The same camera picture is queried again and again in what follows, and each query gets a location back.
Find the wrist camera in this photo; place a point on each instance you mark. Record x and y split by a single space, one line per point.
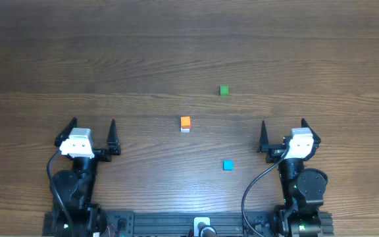
299 145
78 145

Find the orange cube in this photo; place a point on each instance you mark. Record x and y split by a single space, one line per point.
185 121

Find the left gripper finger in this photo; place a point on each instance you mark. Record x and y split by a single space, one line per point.
66 133
114 141

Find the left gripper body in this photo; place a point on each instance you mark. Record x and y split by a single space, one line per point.
103 154

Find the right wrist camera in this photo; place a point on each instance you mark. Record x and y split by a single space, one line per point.
299 145

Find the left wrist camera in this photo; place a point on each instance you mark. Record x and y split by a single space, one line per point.
78 145

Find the mounting rail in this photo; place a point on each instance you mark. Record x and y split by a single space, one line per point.
169 224

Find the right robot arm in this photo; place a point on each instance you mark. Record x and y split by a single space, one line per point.
309 187

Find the white cube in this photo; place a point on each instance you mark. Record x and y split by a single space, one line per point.
185 130

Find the blue cube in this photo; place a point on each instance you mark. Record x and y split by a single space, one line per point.
228 165

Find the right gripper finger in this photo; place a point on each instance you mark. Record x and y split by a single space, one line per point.
313 134
263 140

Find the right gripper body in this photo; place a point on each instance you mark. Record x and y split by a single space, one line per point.
275 153

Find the green cube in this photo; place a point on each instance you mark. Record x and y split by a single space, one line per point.
224 90

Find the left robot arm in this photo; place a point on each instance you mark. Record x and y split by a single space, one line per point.
66 187

